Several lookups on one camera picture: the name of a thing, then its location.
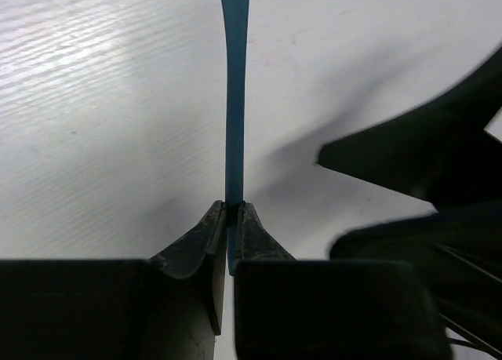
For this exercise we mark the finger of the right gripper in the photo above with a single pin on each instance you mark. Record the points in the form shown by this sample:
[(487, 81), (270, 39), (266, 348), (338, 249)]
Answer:
[(457, 252), (438, 152)]

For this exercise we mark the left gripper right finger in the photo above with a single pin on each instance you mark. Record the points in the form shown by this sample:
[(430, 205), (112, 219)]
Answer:
[(328, 309)]

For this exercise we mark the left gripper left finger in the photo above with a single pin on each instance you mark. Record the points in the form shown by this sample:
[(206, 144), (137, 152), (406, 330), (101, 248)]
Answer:
[(166, 307)]

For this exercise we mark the dark blue plastic knife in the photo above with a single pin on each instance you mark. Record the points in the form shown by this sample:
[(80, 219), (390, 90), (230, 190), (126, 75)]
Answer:
[(236, 16)]

